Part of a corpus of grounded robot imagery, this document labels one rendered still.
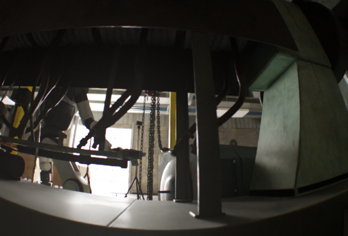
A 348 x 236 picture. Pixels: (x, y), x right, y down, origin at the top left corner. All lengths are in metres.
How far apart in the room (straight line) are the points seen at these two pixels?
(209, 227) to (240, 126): 11.74
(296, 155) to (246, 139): 11.30
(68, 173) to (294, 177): 1.15
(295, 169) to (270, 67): 0.38
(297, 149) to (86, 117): 1.13
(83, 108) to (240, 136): 10.94
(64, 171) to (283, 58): 1.28
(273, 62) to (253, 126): 11.76
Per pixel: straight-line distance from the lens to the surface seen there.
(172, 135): 1.59
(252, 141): 12.00
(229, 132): 11.44
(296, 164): 0.54
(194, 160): 0.79
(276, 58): 0.69
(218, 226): 0.28
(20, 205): 0.33
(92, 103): 5.91
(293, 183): 0.52
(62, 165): 1.26
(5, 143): 0.87
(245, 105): 10.84
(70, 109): 1.34
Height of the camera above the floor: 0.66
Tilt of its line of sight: 24 degrees up
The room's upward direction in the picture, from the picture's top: straight up
